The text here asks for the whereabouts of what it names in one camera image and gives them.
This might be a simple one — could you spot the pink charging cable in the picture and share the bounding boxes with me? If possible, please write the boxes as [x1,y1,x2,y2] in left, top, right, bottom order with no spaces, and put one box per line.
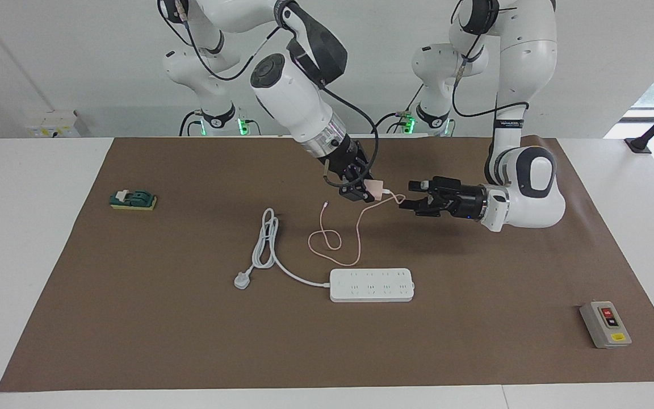
[308,193,406,266]

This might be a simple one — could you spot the white power strip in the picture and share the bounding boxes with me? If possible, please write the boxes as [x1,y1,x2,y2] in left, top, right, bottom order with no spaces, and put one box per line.
[329,268,416,303]

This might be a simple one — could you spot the brown table mat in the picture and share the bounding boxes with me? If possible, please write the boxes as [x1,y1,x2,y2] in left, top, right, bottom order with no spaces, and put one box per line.
[0,136,654,393]

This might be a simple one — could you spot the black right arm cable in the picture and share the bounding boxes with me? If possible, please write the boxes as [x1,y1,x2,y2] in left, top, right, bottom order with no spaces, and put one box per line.
[158,0,380,189]

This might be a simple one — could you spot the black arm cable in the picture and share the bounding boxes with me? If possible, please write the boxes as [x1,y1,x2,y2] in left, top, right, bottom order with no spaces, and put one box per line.
[452,54,530,119]
[158,0,380,189]

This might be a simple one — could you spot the black base cable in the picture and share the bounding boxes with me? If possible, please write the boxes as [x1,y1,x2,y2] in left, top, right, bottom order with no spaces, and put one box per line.
[178,111,204,137]
[370,110,418,135]

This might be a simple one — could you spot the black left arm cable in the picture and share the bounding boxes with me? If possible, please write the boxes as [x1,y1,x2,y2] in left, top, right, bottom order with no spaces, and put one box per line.
[452,54,530,119]

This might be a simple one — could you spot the white power cord with plug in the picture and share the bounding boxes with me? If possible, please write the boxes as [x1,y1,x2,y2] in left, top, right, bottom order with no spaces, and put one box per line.
[233,208,332,290]

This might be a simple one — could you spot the grey on-off switch box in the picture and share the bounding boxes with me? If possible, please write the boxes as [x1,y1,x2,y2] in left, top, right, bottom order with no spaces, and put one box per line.
[580,301,632,349]

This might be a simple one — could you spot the green knife switch yellow base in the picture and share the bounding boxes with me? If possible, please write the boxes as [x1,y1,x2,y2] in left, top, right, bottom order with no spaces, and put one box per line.
[110,189,158,212]

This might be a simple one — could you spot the white wall socket box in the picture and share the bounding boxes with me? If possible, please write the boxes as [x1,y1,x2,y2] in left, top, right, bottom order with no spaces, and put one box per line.
[25,111,90,139]

